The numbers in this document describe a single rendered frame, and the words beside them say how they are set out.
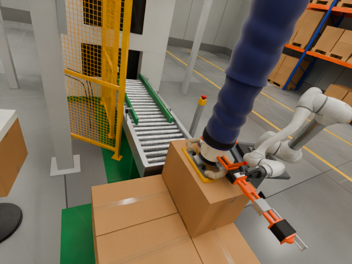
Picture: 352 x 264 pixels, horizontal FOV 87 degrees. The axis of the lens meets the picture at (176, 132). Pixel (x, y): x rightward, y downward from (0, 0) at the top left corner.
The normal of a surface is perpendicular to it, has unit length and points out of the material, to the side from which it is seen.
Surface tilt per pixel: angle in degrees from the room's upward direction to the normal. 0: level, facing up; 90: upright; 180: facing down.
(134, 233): 0
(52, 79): 90
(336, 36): 90
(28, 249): 0
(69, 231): 0
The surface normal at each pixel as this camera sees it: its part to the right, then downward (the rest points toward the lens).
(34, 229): 0.23, -0.81
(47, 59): 0.40, 0.59
